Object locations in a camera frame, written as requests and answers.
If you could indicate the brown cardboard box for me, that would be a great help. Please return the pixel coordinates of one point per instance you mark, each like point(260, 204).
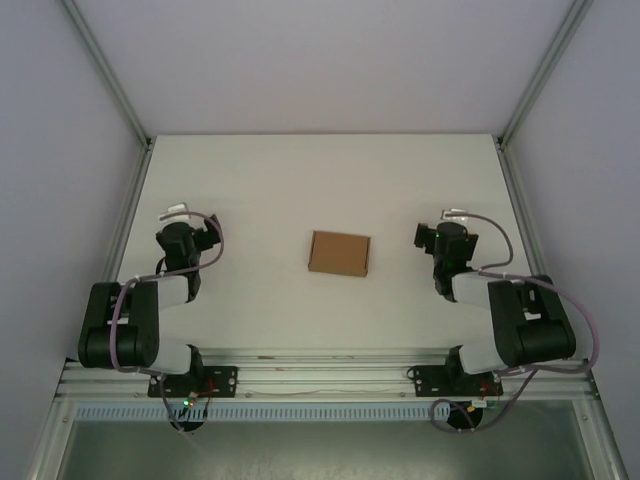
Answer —
point(339, 252)

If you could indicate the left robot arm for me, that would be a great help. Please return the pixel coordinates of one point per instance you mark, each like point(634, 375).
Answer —
point(172, 290)

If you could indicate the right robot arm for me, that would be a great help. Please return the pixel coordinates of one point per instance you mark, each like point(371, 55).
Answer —
point(470, 287)

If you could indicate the aluminium side rail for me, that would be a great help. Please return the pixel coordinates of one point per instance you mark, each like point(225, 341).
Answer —
point(128, 210)
point(522, 225)

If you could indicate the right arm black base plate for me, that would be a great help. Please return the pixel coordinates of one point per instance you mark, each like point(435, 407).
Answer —
point(425, 375)

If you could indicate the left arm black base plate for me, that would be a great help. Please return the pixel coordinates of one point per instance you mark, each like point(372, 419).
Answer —
point(225, 375)

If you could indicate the aluminium mounting rail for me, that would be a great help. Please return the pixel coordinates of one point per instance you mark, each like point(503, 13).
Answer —
point(325, 372)

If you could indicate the aluminium frame post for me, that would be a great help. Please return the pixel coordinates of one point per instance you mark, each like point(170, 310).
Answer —
point(107, 75)
point(545, 70)

